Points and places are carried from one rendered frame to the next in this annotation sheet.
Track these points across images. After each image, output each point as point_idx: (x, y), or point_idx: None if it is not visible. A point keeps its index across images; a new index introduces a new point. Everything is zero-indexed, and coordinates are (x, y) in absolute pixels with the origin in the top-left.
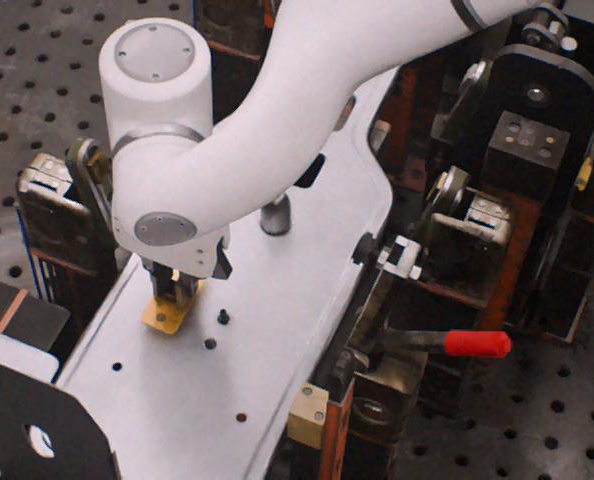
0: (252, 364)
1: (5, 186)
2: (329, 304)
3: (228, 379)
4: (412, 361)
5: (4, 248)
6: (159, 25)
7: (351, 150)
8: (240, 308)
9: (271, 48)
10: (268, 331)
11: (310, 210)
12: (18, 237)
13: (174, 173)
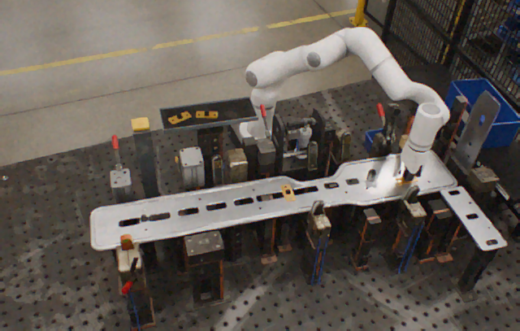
0: (402, 163)
1: (381, 322)
2: (377, 159)
3: None
4: (380, 132)
5: (396, 305)
6: (425, 111)
7: (339, 176)
8: (394, 172)
9: (417, 86)
10: (393, 165)
11: (361, 174)
12: (390, 304)
13: (442, 101)
